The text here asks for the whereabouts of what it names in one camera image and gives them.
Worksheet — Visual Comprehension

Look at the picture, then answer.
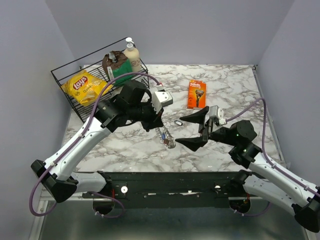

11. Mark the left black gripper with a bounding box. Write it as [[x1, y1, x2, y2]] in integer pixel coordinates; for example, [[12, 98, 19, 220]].
[[127, 97, 165, 132]]

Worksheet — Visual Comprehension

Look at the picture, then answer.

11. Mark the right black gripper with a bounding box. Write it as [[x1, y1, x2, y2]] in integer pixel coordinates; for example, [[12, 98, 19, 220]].
[[175, 105, 238, 152]]

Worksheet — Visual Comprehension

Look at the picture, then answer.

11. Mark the black key tag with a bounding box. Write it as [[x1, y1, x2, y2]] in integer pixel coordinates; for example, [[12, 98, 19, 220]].
[[174, 120, 183, 126]]

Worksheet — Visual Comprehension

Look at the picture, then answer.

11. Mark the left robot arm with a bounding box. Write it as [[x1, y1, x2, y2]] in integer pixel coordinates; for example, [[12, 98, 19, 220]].
[[31, 80, 173, 203]]

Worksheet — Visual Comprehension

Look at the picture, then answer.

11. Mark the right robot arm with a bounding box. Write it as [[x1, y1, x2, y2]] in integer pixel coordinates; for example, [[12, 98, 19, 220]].
[[176, 105, 320, 233]]

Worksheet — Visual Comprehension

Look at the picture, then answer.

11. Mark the orange Gillette razor box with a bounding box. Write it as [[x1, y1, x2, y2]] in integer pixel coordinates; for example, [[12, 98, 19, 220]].
[[187, 79, 207, 109]]

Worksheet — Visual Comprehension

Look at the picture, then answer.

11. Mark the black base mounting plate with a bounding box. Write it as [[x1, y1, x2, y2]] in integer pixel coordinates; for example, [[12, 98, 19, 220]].
[[78, 170, 250, 212]]

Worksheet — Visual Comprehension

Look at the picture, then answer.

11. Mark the brown and green bag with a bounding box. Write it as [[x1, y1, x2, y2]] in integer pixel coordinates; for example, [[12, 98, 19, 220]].
[[102, 51, 133, 81]]

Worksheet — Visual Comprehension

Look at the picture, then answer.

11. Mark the cream pump lotion bottle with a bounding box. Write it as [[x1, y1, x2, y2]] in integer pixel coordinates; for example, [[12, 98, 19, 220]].
[[123, 37, 141, 72]]

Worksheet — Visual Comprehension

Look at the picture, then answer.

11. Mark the yellow Lays chips bag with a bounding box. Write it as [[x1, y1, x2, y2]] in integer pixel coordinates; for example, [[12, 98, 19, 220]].
[[61, 70, 107, 107]]

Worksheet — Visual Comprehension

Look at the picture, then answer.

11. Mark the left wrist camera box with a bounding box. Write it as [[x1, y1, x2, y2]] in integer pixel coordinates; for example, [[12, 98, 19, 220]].
[[151, 91, 173, 114]]

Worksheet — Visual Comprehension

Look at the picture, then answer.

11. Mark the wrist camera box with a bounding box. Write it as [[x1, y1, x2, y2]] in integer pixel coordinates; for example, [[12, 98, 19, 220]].
[[209, 105, 227, 126], [151, 91, 173, 114]]

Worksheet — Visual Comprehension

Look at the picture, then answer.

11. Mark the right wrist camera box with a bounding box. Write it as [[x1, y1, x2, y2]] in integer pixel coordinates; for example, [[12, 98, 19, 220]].
[[209, 105, 227, 126]]

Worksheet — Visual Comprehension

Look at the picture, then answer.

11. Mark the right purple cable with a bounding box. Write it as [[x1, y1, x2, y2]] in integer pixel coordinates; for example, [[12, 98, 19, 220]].
[[219, 97, 320, 198]]

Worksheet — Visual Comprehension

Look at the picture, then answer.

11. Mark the purple cable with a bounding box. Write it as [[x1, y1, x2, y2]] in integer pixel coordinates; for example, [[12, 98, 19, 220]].
[[28, 72, 165, 217], [219, 97, 320, 198]]

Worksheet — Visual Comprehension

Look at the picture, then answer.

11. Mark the black wire basket rack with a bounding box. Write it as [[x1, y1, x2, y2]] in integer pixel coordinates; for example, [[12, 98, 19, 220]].
[[50, 37, 150, 125]]

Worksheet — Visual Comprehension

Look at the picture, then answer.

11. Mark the aluminium rail frame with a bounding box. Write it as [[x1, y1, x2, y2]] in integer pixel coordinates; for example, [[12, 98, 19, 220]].
[[28, 178, 307, 240]]

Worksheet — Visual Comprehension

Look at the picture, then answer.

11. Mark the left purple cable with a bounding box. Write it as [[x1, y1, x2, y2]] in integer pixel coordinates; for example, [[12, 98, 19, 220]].
[[28, 72, 165, 217]]

